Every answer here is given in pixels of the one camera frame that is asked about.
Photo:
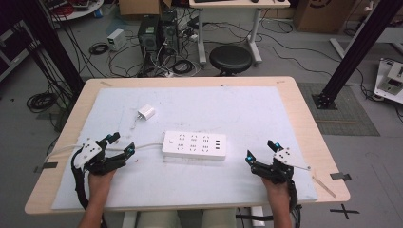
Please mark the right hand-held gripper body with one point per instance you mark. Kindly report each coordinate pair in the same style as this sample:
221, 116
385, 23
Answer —
278, 169

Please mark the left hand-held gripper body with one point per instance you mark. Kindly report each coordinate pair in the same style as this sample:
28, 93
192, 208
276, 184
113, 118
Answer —
92, 155

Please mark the white charger plug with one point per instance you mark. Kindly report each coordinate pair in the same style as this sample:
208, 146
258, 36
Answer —
146, 112

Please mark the white power strip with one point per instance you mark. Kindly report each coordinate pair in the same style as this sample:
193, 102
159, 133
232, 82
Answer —
194, 145

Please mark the person's right hand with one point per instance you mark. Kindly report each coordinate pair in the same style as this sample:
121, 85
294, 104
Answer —
278, 191

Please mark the person's left hand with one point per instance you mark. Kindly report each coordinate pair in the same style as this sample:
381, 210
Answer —
99, 182

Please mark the black tape strip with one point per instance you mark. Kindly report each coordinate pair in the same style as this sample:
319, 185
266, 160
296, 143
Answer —
340, 176
47, 166

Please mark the light wooden table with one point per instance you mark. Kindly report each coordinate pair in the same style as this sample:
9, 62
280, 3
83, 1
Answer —
297, 104

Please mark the thin wooden stick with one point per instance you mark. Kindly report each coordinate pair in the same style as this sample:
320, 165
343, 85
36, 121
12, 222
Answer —
324, 187

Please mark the pale blue foam mat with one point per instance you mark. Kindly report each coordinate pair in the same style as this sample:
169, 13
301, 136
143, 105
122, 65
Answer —
206, 107

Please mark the grey floor mat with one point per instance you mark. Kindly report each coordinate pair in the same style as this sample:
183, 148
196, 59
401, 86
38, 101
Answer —
348, 117

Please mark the black round stool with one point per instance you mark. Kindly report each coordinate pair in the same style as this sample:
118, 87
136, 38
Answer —
230, 58

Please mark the white power supply box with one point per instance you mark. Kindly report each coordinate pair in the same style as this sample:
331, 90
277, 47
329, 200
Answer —
116, 39

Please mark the black computer tower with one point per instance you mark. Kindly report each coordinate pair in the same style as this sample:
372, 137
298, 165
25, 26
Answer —
148, 34
169, 31

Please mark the grey metal shelf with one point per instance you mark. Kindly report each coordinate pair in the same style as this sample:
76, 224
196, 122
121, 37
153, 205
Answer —
12, 50

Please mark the round white table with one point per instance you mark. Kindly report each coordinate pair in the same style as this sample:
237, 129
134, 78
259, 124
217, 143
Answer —
79, 11

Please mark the white machine with panels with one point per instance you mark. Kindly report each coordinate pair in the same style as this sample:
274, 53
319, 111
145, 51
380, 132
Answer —
389, 80

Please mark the large brown cardboard box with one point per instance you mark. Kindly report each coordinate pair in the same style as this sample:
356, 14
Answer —
323, 15

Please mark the white-legged wooden desk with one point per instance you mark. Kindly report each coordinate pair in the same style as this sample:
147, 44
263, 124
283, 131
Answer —
240, 3

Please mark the black metal frame post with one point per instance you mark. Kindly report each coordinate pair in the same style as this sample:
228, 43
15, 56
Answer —
358, 50
53, 47

